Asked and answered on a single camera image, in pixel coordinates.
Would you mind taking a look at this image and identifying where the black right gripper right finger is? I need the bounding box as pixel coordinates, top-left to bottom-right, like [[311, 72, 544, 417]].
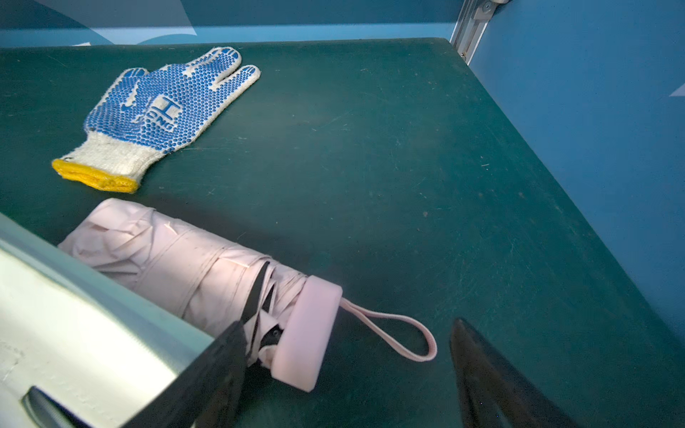
[[450, 317, 578, 427]]

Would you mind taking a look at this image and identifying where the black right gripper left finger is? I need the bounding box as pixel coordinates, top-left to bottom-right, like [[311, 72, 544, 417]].
[[125, 321, 247, 427]]

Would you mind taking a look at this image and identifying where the black zippered umbrella case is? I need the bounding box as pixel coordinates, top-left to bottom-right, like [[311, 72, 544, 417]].
[[1, 218, 212, 427]]

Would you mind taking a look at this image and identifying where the blue dotted work glove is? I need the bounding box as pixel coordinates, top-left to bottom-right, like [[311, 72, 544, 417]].
[[52, 46, 260, 194]]

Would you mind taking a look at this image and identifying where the aluminium frame post right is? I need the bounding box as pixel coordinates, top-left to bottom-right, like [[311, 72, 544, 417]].
[[450, 0, 509, 65]]

